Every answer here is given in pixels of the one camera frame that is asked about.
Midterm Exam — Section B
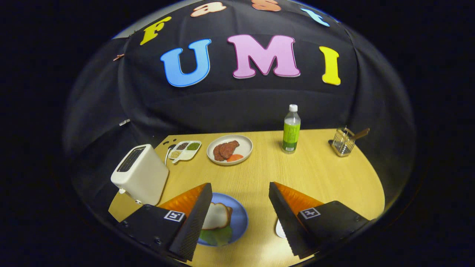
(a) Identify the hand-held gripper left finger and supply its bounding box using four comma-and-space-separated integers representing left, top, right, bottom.
115, 182, 213, 262

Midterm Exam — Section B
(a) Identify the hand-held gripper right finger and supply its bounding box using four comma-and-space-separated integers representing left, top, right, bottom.
269, 182, 371, 260

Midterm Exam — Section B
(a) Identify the bread slice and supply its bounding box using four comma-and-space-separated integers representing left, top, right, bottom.
202, 202, 233, 230

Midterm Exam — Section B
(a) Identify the green lettuce leaf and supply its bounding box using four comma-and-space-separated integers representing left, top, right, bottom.
199, 225, 233, 247

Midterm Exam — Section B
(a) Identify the blue plate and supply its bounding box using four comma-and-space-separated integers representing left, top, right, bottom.
197, 192, 249, 247

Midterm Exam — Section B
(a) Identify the white toaster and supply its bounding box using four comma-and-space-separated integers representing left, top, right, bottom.
111, 144, 170, 206

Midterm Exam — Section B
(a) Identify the white compartment dish with beans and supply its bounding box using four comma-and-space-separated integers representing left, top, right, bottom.
168, 140, 202, 164

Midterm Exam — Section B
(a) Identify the round white plate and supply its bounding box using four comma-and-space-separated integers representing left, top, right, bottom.
206, 134, 253, 166

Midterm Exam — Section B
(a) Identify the green label plastic bottle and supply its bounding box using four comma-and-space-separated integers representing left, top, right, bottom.
282, 104, 301, 154

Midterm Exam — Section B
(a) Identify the wire mesh utensil basket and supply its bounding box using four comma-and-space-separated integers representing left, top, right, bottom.
328, 126, 356, 157

